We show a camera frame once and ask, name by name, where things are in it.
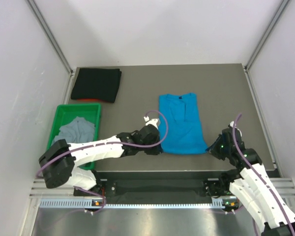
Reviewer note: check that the right aluminium frame post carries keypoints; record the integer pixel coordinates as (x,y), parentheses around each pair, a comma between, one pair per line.
(267,33)

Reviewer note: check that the slotted cable duct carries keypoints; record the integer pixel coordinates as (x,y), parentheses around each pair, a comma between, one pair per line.
(94,204)

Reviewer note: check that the folded red t shirt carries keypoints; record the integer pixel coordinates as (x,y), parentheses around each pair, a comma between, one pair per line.
(89,100)

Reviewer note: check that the aluminium front rail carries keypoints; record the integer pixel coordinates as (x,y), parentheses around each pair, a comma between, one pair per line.
(39,189)

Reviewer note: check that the folded black t shirt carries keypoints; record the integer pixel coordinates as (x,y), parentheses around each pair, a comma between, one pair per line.
(97,83)

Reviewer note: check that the green plastic bin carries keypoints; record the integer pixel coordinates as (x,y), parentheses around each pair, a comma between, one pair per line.
(66,113)

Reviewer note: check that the grey t shirt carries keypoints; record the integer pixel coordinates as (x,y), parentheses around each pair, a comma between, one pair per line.
(79,130)

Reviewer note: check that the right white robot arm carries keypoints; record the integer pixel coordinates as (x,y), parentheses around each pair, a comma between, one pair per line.
(250,183)

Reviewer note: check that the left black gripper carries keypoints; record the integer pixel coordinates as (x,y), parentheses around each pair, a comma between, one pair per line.
(157,150)

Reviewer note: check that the blue t shirt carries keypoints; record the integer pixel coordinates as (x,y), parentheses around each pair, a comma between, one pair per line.
(180,125)

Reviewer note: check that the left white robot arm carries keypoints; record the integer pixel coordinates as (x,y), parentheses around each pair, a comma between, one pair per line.
(61,163)

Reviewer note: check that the left aluminium frame post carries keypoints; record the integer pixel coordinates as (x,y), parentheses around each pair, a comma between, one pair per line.
(50,36)

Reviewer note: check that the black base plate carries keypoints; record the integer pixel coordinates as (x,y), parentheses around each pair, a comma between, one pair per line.
(160,191)

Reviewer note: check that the aluminium frame post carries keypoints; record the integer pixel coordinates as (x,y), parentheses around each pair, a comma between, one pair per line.
(267,33)
(50,36)

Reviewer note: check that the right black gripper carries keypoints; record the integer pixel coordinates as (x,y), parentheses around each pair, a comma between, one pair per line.
(212,149)

